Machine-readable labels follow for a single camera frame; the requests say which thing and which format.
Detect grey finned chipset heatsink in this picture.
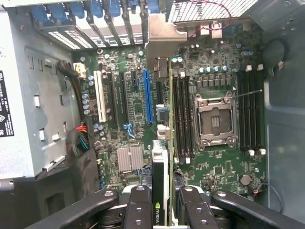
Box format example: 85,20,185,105
116,146,144,173

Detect round coin cell battery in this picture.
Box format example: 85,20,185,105
239,173,253,187

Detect green Dell motherboard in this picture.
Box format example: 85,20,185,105
71,40,270,198

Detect black RAM slot white clips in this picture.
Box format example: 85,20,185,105
181,71,193,165
256,63,266,155
244,64,254,157
173,71,181,164

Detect metal CPU socket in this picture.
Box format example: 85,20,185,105
193,92,239,152

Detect long black expansion slot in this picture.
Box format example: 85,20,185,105
106,71,120,128
155,80,166,108
119,71,131,126

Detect blue expansion slot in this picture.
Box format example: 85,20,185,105
142,68,154,126

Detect white expansion slot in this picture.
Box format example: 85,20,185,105
93,70,107,124

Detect black open PC case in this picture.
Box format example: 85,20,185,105
0,0,305,229

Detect thin socket locking lever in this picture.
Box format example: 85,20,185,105
231,88,264,99

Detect grey power supply unit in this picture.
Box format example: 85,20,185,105
0,6,74,182

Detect blue plastic card retainer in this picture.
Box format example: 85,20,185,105
30,0,166,23

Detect thin black wire red plug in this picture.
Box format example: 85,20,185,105
254,180,285,214

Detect coloured power wire bundle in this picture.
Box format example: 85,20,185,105
66,120,91,157

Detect black sleeved power cable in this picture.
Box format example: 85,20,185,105
56,59,83,120

